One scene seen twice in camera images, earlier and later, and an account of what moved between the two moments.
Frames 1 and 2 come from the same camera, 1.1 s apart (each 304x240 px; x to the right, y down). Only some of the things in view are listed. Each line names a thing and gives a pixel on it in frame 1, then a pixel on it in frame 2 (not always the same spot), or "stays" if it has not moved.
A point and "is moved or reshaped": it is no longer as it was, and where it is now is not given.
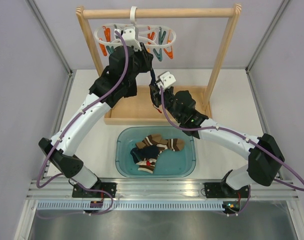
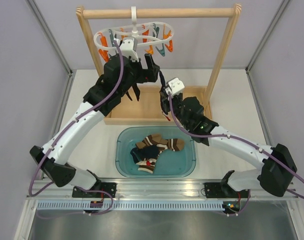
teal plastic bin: x=170 y=164 stays
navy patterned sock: x=139 y=154 stays
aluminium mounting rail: x=162 y=189 stays
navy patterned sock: x=155 y=90 is moved or reshaped
